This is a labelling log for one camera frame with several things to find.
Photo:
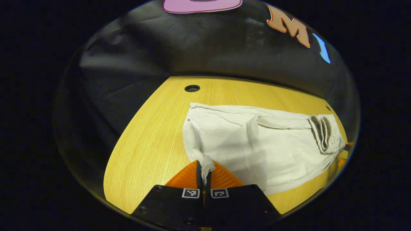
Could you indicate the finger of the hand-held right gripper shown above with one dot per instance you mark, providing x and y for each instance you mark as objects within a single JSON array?
[
  {"x": 341, "y": 164},
  {"x": 349, "y": 147}
]

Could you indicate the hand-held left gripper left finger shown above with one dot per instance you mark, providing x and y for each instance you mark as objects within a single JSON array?
[{"x": 199, "y": 179}]

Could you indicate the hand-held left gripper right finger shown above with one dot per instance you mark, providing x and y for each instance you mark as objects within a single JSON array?
[{"x": 208, "y": 183}]

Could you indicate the white jeans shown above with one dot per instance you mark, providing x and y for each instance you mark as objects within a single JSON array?
[{"x": 263, "y": 150}]

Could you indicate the black backdrop cloth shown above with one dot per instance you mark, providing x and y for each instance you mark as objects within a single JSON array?
[{"x": 208, "y": 41}]

